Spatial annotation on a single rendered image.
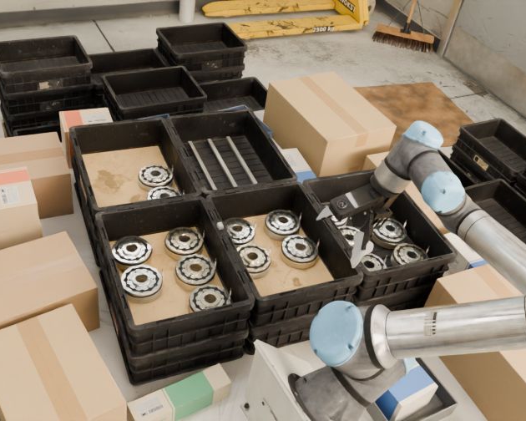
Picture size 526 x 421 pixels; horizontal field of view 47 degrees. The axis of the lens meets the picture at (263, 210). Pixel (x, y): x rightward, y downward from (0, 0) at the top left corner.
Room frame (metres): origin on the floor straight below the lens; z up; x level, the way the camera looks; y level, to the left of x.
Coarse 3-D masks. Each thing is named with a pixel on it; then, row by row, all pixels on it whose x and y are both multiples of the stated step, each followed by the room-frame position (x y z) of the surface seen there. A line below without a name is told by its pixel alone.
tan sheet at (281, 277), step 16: (256, 224) 1.33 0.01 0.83; (256, 240) 1.26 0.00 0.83; (272, 240) 1.27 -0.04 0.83; (272, 256) 1.21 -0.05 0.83; (272, 272) 1.15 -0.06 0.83; (288, 272) 1.16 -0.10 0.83; (304, 272) 1.17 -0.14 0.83; (320, 272) 1.18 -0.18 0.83; (272, 288) 1.09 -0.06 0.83; (288, 288) 1.10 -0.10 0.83
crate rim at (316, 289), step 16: (224, 192) 1.32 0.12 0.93; (240, 192) 1.33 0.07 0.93; (304, 192) 1.39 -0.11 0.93; (336, 240) 1.21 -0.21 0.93; (256, 288) 0.99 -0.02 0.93; (304, 288) 1.02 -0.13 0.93; (320, 288) 1.03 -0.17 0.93; (336, 288) 1.05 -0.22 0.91; (256, 304) 0.96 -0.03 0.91; (272, 304) 0.97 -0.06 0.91
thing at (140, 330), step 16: (128, 208) 1.19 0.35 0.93; (144, 208) 1.20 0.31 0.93; (208, 208) 1.24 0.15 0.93; (96, 224) 1.12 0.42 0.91; (224, 240) 1.13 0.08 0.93; (112, 256) 1.01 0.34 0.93; (112, 272) 0.96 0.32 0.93; (240, 272) 1.03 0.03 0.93; (128, 304) 0.87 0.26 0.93; (240, 304) 0.93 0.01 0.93; (128, 320) 0.83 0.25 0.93; (160, 320) 0.85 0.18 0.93; (176, 320) 0.85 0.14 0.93; (192, 320) 0.87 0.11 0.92; (208, 320) 0.89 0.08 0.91
